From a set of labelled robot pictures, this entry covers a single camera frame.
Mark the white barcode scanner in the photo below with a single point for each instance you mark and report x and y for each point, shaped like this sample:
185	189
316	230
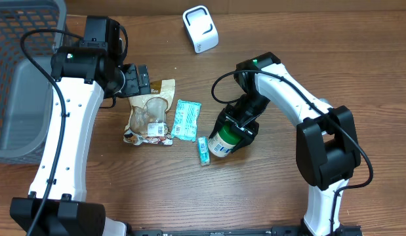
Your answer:
200	28

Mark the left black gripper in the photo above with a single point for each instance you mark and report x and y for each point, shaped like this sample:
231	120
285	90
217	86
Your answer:
133	87

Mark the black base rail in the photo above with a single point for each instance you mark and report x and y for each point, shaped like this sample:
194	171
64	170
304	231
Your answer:
215	232

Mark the green lid jar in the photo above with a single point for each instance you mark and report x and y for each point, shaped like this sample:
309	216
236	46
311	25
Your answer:
222	143

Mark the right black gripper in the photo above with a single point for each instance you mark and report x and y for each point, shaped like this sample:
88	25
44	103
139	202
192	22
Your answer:
229	113

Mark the mint green wipes pack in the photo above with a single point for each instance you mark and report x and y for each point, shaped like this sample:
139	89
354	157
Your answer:
185	120

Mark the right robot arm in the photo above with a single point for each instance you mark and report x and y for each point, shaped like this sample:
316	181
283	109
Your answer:
326	139

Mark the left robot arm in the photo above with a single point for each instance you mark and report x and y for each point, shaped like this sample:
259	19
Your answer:
82	77

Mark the grey plastic mesh basket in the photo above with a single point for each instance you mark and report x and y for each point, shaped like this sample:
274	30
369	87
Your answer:
25	94

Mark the Kleenex tissue pocket pack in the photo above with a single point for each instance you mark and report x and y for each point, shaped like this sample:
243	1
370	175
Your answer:
203	150

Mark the brown Pantree snack pouch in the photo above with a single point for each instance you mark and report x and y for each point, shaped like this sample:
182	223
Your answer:
148	118

